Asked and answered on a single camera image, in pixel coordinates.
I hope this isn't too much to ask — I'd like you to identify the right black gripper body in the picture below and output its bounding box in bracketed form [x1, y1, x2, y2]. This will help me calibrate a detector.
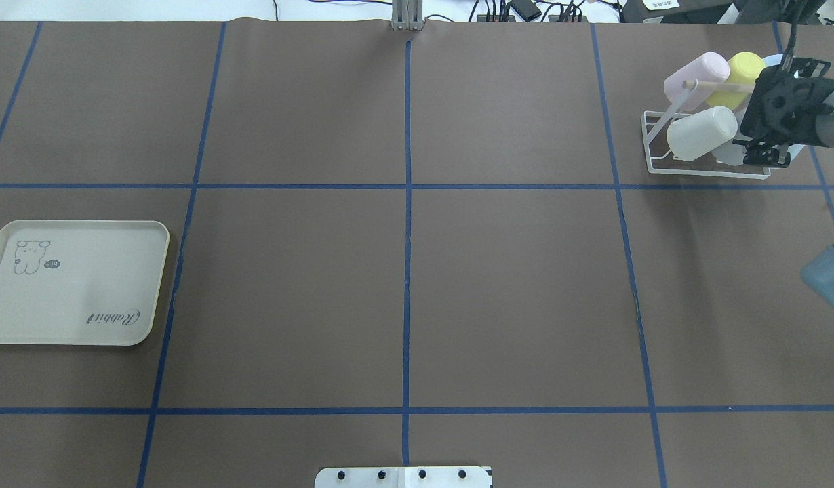
[740, 58, 834, 147]

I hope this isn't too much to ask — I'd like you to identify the yellow plastic cup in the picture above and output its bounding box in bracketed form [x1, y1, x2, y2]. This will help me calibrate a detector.
[705, 52, 766, 111]

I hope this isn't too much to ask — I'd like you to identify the cream plastic cup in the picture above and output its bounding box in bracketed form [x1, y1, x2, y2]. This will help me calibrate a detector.
[666, 106, 739, 161]

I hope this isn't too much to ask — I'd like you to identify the pink plastic cup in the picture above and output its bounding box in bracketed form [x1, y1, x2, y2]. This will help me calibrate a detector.
[664, 52, 730, 113]

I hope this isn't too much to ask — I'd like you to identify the light blue plastic cup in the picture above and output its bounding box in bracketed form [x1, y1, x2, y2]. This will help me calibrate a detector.
[762, 54, 784, 68]

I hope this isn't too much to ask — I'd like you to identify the black labelled box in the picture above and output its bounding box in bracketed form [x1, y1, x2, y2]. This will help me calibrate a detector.
[620, 1, 734, 24]

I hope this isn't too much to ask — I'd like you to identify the white serving tray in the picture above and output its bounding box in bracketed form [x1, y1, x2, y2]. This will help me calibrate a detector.
[0, 220, 170, 346]

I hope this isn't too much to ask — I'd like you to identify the white wire cup rack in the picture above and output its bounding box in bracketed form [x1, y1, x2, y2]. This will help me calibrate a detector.
[640, 79, 771, 180]

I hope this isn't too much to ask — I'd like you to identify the aluminium frame post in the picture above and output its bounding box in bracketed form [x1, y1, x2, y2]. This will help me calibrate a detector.
[390, 0, 425, 31]

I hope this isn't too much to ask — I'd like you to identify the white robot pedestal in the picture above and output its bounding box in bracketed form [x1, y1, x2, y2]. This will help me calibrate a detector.
[314, 466, 494, 487]

